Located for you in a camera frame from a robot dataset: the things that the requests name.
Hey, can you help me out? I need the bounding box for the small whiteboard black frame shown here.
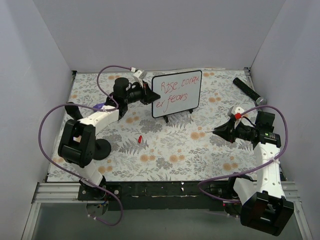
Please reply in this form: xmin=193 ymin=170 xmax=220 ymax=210
xmin=151 ymin=70 xmax=203 ymax=119

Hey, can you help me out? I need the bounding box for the floral patterned table mat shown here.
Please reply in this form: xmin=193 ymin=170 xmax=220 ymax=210
xmin=46 ymin=69 xmax=276 ymax=183

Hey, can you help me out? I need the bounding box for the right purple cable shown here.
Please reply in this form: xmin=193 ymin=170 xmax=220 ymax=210
xmin=197 ymin=104 xmax=289 ymax=204

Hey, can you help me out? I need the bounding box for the purple cable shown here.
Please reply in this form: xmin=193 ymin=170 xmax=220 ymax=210
xmin=37 ymin=65 xmax=137 ymax=226
xmin=197 ymin=104 xmax=289 ymax=204

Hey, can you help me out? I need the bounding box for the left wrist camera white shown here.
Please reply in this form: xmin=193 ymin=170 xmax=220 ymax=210
xmin=130 ymin=67 xmax=147 ymax=82

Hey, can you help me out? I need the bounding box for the black microphone on stand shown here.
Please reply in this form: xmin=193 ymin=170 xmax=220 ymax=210
xmin=64 ymin=105 xmax=111 ymax=161

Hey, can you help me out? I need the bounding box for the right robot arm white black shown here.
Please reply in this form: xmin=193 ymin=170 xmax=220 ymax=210
xmin=213 ymin=106 xmax=294 ymax=236

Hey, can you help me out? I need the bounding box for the black microphone silver head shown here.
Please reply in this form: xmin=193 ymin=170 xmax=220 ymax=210
xmin=232 ymin=77 xmax=267 ymax=106

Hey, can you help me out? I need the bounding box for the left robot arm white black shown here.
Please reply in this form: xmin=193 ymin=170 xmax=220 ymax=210
xmin=57 ymin=77 xmax=161 ymax=200

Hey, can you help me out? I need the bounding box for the purple flashlight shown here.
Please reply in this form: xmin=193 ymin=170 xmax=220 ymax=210
xmin=93 ymin=103 xmax=105 ymax=109

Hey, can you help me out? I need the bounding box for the wire whiteboard stand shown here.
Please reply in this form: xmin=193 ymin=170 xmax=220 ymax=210
xmin=162 ymin=108 xmax=194 ymax=124

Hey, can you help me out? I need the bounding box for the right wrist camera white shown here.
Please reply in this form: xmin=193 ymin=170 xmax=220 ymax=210
xmin=227 ymin=106 xmax=245 ymax=123

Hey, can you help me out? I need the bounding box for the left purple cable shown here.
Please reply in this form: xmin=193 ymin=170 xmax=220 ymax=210
xmin=37 ymin=65 xmax=137 ymax=226

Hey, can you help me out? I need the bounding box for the black base frame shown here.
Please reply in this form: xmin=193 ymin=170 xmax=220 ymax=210
xmin=77 ymin=181 xmax=227 ymax=211

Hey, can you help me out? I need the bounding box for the red marker cap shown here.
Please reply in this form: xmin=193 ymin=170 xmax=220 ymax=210
xmin=138 ymin=135 xmax=143 ymax=143

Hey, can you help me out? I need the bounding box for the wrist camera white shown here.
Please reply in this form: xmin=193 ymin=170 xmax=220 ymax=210
xmin=130 ymin=67 xmax=147 ymax=82
xmin=227 ymin=106 xmax=245 ymax=123

